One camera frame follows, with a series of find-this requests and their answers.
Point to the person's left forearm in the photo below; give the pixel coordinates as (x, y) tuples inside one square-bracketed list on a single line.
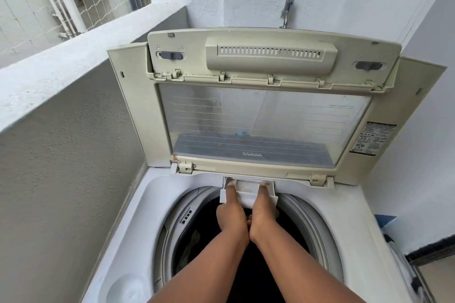
[(209, 272)]

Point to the person's left fingers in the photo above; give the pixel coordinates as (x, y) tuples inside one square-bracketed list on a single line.
[(231, 194)]

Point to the white detergent drawer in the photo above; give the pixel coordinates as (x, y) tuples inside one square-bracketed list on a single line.
[(246, 190)]

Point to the black and white warning label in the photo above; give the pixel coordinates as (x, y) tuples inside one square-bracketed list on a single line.
[(371, 137)]

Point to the blue bag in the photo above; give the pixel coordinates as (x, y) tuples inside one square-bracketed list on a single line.
[(386, 221)]

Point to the dark clothes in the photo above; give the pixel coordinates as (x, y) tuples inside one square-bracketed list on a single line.
[(201, 231)]

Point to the beige washing machine lid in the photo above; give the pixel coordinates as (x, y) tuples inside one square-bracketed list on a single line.
[(248, 118)]

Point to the white top-load washing machine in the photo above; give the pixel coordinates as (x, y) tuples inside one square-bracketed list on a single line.
[(135, 228)]

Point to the metal wall tap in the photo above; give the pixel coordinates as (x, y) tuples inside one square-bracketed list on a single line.
[(285, 11)]

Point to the person's right forearm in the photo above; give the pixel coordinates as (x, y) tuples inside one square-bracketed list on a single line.
[(302, 270)]

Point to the grey washing machine drum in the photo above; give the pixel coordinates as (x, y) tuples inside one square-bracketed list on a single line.
[(167, 242)]

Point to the person's right hand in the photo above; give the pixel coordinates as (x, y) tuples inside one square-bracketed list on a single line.
[(265, 217)]

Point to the person's left hand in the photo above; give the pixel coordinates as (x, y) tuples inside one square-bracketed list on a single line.
[(231, 217)]

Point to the person's right fingers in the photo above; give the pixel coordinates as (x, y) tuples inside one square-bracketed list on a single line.
[(265, 193)]

